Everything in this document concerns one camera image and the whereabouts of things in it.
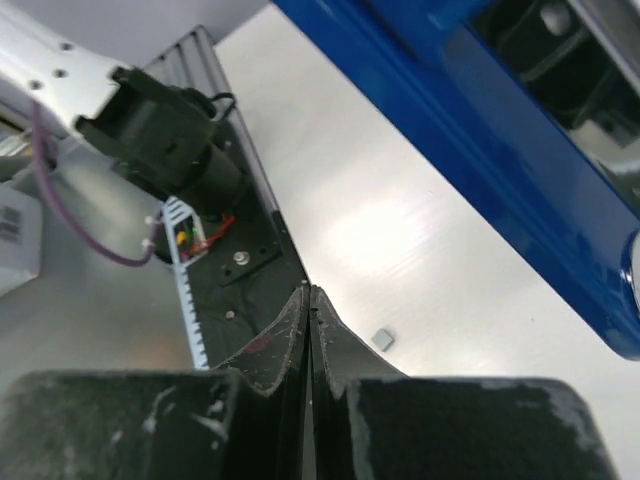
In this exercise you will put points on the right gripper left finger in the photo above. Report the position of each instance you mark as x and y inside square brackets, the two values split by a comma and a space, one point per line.
[241, 420]

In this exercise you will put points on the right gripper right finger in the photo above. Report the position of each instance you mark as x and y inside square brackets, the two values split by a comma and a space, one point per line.
[373, 422]

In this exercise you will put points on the staple strip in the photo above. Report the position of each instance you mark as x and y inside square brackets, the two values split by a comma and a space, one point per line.
[383, 339]

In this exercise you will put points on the blue stapler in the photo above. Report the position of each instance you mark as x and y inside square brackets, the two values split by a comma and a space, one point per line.
[422, 66]

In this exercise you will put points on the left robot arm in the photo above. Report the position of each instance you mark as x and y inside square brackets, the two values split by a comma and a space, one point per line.
[165, 137]

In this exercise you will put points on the white cardboard box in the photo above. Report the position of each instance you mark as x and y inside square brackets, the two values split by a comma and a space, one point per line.
[21, 238]

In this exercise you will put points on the white cable duct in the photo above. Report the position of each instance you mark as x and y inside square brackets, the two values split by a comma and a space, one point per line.
[175, 212]

